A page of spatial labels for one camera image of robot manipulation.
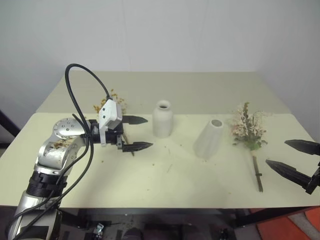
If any orange dried flower bouquet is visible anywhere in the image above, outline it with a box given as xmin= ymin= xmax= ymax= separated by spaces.
xmin=92 ymin=88 xmax=136 ymax=157

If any orange red floor object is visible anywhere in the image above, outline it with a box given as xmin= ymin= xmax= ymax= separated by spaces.
xmin=256 ymin=205 xmax=320 ymax=240

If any white conical ceramic vase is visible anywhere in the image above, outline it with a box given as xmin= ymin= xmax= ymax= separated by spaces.
xmin=194 ymin=118 xmax=225 ymax=159

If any white bottle-shaped ceramic vase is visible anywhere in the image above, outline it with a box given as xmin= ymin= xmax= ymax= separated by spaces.
xmin=152 ymin=99 xmax=175 ymax=138

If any dark rounded shape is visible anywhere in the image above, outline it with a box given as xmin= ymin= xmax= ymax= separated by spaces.
xmin=123 ymin=226 xmax=145 ymax=240

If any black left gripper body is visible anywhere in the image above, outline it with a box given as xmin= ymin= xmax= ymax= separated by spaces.
xmin=104 ymin=121 xmax=125 ymax=151

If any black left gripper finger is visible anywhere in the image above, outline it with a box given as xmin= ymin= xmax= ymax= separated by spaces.
xmin=122 ymin=115 xmax=149 ymax=126
xmin=122 ymin=141 xmax=154 ymax=153

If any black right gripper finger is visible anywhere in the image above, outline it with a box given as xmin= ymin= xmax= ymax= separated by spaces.
xmin=284 ymin=139 xmax=320 ymax=156
xmin=265 ymin=159 xmax=313 ymax=189

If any black metal table frame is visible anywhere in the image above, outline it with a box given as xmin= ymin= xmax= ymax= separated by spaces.
xmin=59 ymin=206 xmax=320 ymax=229

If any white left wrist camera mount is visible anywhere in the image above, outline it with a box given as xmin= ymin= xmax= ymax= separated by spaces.
xmin=97 ymin=99 xmax=124 ymax=147

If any pink dried flower bouquet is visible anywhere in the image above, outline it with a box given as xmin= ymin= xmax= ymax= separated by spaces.
xmin=225 ymin=101 xmax=274 ymax=193

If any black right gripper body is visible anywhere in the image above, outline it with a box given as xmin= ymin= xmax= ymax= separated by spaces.
xmin=305 ymin=160 xmax=320 ymax=195

